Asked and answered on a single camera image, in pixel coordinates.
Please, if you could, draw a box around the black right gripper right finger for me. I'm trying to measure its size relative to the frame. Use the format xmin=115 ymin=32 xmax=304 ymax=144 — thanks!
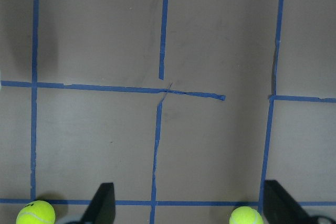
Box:
xmin=263 ymin=180 xmax=312 ymax=224

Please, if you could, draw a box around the tennis ball front centre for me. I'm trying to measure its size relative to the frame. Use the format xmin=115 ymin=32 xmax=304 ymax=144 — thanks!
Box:
xmin=16 ymin=200 xmax=56 ymax=224

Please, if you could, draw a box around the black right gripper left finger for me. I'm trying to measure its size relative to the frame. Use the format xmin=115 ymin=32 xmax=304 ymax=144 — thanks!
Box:
xmin=80 ymin=183 xmax=116 ymax=224

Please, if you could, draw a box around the tennis ball near right base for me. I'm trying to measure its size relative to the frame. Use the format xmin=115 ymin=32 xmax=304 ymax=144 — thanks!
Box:
xmin=229 ymin=206 xmax=264 ymax=224

